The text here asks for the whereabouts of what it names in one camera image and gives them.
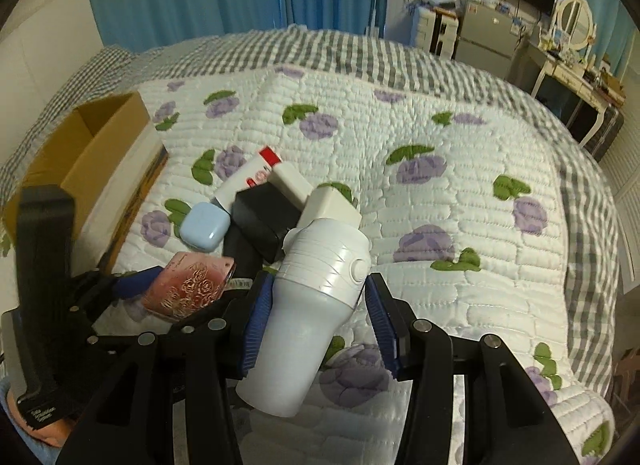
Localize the pink floral box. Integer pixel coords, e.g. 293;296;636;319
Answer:
141;251;235;322

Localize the light blue earbuds case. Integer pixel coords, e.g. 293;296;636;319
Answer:
180;202;231;253

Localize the white bottle with pump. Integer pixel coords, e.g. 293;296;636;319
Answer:
236;218;371;417

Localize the white power adapter cube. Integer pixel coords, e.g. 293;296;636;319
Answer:
296;186;361;228

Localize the black rectangular box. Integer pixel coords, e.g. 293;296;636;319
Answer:
222;182;300;277

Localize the white bottle red cap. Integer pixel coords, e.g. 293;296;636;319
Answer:
212;146;281;213

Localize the cardboard box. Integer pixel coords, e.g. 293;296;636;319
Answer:
21;92;168;275

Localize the grey checked bed sheet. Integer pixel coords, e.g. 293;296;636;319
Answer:
1;25;620;393

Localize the floral quilted white blanket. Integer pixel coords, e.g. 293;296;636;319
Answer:
115;66;620;464

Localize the white drawer cabinet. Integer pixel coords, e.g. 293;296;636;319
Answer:
410;6;459;59

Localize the white vanity table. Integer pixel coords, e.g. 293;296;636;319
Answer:
506;40;615;148

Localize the silver mini fridge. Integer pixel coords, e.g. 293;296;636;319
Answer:
454;0;520;80

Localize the oval vanity mirror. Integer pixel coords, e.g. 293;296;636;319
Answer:
551;0;597;51

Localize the blue curtain right window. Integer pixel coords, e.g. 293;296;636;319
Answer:
587;0;637;77

